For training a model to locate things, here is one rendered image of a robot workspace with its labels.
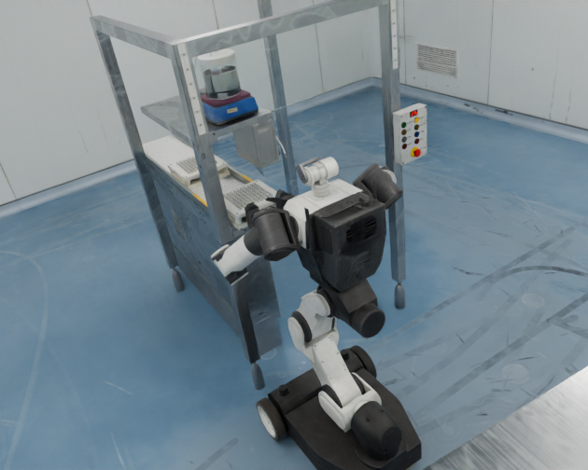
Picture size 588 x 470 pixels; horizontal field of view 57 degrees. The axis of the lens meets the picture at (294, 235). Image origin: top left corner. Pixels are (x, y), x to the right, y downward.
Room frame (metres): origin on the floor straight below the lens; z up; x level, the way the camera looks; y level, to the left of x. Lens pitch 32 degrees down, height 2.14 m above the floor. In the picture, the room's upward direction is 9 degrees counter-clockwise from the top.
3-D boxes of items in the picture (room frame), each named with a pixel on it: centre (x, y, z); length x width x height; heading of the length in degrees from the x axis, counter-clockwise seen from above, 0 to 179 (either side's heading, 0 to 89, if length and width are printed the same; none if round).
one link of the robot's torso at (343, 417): (1.61, -0.12, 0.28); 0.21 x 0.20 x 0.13; 28
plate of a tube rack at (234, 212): (2.18, 0.18, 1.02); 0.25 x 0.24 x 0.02; 117
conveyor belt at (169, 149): (2.76, 0.48, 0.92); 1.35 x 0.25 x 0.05; 28
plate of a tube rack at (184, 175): (2.69, 0.44, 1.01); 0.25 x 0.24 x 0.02; 117
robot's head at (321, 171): (1.63, -0.12, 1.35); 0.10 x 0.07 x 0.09; 118
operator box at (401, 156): (2.47, -0.63, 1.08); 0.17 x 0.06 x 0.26; 118
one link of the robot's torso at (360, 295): (1.55, -0.16, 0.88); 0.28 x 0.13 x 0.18; 28
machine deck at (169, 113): (2.42, 0.32, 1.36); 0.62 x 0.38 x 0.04; 28
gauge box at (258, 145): (2.31, 0.10, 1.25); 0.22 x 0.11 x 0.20; 28
